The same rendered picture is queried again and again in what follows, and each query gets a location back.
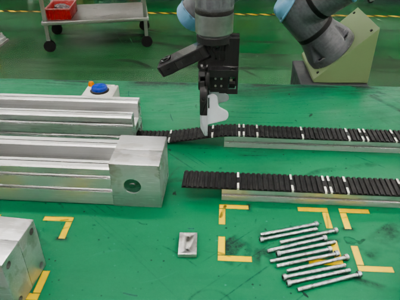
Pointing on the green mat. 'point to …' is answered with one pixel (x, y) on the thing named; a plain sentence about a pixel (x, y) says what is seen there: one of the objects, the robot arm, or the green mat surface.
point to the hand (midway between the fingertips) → (203, 121)
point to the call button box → (113, 90)
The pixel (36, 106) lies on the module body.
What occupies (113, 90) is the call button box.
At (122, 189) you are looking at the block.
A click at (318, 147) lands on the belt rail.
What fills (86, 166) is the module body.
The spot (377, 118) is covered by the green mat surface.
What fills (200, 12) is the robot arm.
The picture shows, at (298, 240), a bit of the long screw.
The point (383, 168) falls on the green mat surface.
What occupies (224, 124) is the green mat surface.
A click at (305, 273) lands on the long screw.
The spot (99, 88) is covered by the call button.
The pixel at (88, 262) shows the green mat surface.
